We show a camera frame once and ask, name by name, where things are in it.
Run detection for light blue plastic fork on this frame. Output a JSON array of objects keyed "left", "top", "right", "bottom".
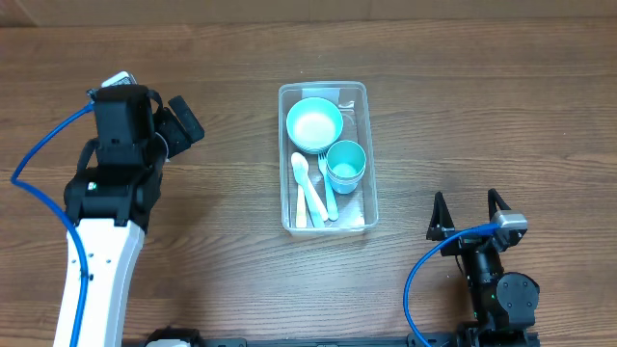
[{"left": 317, "top": 152, "right": 338, "bottom": 221}]

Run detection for right blue cable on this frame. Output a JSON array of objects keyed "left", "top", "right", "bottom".
[{"left": 403, "top": 222, "right": 501, "bottom": 347}]

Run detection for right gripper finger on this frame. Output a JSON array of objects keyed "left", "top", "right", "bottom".
[
  {"left": 426, "top": 192, "right": 455, "bottom": 241},
  {"left": 488, "top": 188, "right": 511, "bottom": 220}
]

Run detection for light blue bowl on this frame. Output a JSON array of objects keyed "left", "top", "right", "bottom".
[{"left": 285, "top": 97, "right": 343, "bottom": 154}]

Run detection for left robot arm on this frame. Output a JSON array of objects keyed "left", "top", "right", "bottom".
[{"left": 54, "top": 85, "right": 204, "bottom": 346}]

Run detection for clear plastic container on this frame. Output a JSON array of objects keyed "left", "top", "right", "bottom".
[{"left": 278, "top": 81, "right": 379, "bottom": 235}]

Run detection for pink cup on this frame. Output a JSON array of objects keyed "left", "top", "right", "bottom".
[{"left": 328, "top": 174, "right": 362, "bottom": 195}]

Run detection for blue cable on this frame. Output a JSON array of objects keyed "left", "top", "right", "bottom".
[
  {"left": 10, "top": 101, "right": 95, "bottom": 347},
  {"left": 403, "top": 222, "right": 501, "bottom": 347}
]

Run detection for pale green plastic fork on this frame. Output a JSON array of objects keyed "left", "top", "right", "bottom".
[{"left": 302, "top": 161, "right": 325, "bottom": 228}]

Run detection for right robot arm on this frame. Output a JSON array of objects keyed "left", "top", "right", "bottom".
[{"left": 440, "top": 189, "right": 540, "bottom": 346}]

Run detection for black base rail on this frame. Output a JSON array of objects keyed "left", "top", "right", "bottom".
[{"left": 121, "top": 329, "right": 541, "bottom": 347}]

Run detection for white plastic spoon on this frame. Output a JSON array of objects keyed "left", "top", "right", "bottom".
[{"left": 291, "top": 152, "right": 328, "bottom": 228}]

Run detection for yellow plastic fork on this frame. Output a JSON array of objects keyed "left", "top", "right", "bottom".
[{"left": 295, "top": 185, "right": 308, "bottom": 228}]

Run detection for left blue cable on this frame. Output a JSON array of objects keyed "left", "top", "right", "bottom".
[{"left": 10, "top": 101, "right": 95, "bottom": 347}]

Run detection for teal green cup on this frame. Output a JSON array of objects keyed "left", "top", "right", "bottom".
[{"left": 326, "top": 140, "right": 366, "bottom": 179}]

